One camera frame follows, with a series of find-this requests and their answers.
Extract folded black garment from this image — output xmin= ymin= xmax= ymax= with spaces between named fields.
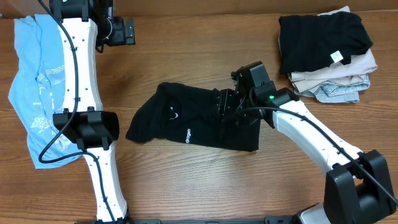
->
xmin=279 ymin=12 xmax=373 ymax=73

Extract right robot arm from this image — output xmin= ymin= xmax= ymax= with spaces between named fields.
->
xmin=217 ymin=61 xmax=397 ymax=224

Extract light blue printed t-shirt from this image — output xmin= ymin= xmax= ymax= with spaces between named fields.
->
xmin=8 ymin=14 xmax=79 ymax=169

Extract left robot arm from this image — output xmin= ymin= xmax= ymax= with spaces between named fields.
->
xmin=44 ymin=0 xmax=136 ymax=223

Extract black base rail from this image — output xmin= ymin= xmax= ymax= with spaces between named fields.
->
xmin=74 ymin=215 xmax=304 ymax=224

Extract folded beige garment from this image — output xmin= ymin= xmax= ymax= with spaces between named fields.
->
xmin=288 ymin=8 xmax=377 ymax=82

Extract black t-shirt with logo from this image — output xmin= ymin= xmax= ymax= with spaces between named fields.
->
xmin=126 ymin=82 xmax=261 ymax=152

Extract folded light denim garment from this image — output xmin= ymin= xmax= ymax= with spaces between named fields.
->
xmin=292 ymin=74 xmax=371 ymax=103

